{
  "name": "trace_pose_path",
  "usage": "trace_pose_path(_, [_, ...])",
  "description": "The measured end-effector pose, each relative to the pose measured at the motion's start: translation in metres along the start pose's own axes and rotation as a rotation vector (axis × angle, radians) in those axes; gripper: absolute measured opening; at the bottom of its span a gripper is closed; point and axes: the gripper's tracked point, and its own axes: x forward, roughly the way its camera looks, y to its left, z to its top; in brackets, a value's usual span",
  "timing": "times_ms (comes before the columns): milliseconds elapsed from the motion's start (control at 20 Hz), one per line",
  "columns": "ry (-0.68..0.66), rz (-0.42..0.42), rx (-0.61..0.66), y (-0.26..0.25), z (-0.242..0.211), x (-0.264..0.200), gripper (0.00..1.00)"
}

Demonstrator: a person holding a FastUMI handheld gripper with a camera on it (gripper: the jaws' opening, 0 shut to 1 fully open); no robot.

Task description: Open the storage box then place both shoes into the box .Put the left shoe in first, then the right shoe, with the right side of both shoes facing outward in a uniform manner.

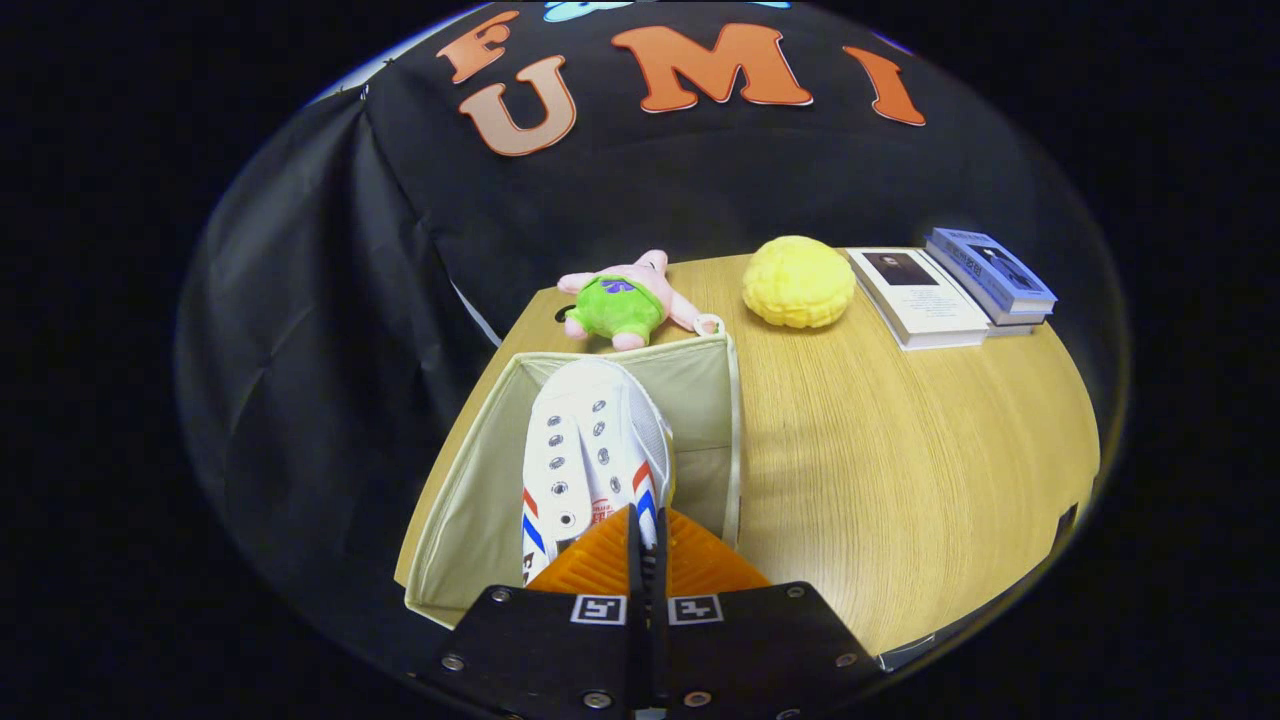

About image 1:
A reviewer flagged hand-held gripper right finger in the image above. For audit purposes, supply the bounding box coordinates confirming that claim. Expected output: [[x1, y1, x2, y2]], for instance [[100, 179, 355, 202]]
[[652, 508, 886, 719]]

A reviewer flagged yellow bumpy plush toy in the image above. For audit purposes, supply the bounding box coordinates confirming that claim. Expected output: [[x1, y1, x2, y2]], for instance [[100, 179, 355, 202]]
[[742, 236, 857, 330]]

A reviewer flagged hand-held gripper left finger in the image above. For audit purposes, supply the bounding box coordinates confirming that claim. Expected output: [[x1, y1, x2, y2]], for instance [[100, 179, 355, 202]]
[[420, 505, 651, 717]]

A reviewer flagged white canvas shoe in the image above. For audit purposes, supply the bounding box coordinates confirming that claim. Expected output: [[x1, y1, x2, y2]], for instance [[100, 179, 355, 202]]
[[520, 357, 677, 586]]

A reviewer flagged blue-edged book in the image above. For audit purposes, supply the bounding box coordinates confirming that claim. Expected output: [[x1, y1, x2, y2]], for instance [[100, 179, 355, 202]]
[[925, 245, 1051, 327]]

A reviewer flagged pink starfish plush toy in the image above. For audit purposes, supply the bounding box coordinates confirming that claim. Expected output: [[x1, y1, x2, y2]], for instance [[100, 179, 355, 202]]
[[557, 250, 723, 352]]

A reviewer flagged blue cover book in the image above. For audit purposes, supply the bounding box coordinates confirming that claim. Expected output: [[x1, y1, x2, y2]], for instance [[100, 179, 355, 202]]
[[925, 227, 1058, 315]]

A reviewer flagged white book with dark photo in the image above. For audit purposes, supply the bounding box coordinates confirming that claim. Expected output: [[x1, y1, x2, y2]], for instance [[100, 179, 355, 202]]
[[845, 248, 991, 351]]

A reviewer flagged beige fabric storage box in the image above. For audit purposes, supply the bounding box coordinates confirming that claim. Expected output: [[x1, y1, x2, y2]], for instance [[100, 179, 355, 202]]
[[395, 333, 743, 629]]

